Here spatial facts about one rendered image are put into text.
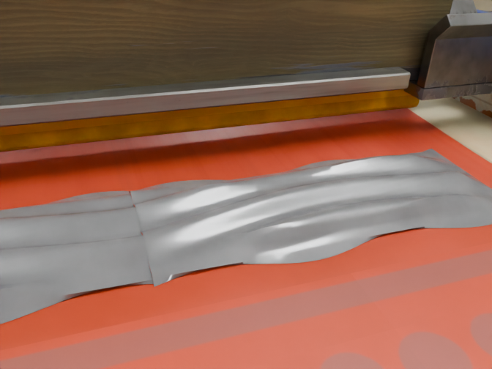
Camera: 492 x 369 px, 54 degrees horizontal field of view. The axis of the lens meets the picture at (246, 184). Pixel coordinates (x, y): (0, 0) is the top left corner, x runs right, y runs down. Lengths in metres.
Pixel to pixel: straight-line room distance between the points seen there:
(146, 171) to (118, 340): 0.11
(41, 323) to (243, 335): 0.07
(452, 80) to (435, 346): 0.19
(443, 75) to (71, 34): 0.21
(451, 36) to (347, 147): 0.09
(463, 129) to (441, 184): 0.10
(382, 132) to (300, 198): 0.11
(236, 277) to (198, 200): 0.05
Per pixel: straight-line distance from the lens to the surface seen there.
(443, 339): 0.18
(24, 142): 0.28
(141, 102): 0.25
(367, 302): 0.19
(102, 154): 0.28
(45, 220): 0.22
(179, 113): 0.28
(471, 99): 0.39
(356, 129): 0.32
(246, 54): 0.27
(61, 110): 0.25
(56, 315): 0.18
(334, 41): 0.29
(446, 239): 0.23
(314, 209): 0.23
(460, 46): 0.33
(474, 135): 0.34
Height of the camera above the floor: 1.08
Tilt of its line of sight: 30 degrees down
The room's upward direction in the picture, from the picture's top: 2 degrees clockwise
